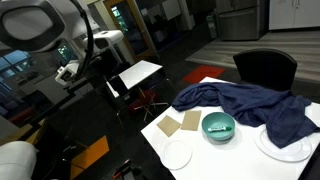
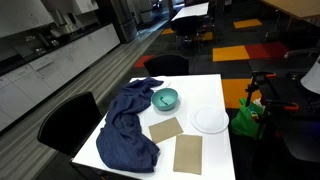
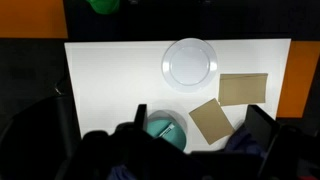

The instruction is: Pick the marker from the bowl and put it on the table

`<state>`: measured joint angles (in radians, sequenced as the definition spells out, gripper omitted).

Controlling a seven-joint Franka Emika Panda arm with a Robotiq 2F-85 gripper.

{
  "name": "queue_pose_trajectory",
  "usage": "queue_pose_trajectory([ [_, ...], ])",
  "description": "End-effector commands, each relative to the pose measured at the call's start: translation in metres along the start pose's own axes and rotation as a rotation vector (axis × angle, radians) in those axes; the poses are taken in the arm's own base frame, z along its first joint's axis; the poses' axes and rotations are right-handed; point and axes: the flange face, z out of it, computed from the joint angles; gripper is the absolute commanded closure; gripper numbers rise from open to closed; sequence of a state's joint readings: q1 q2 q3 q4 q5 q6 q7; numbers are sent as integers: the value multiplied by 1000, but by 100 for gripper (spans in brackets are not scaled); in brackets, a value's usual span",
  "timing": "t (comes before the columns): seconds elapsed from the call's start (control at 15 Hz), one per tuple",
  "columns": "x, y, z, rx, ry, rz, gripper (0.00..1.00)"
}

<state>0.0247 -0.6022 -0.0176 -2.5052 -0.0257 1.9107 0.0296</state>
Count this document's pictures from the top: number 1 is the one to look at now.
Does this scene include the teal bowl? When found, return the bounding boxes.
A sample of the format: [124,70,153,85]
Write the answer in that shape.
[201,112,235,141]

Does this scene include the dark blue cloth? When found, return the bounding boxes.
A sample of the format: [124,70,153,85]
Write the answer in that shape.
[172,82,319,148]

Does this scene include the clear plate near bowl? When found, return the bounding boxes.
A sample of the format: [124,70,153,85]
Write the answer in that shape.
[160,140,193,170]

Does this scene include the green white marker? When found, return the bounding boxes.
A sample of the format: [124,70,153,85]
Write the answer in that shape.
[208,126,232,133]

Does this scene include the white kitchen cabinets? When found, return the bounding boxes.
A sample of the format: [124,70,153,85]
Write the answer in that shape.
[269,0,320,30]

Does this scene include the black clamp stand orange handles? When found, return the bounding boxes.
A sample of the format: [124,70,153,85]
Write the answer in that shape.
[112,160,143,180]

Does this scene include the stainless steel refrigerator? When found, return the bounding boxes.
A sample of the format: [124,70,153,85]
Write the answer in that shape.
[215,0,269,41]

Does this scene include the clear plate under cloth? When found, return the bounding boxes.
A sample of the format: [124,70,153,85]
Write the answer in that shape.
[254,126,312,162]

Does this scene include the black chair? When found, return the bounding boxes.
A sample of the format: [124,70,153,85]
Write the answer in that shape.
[233,48,297,91]

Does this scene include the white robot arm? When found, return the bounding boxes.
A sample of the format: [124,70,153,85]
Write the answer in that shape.
[0,0,124,85]

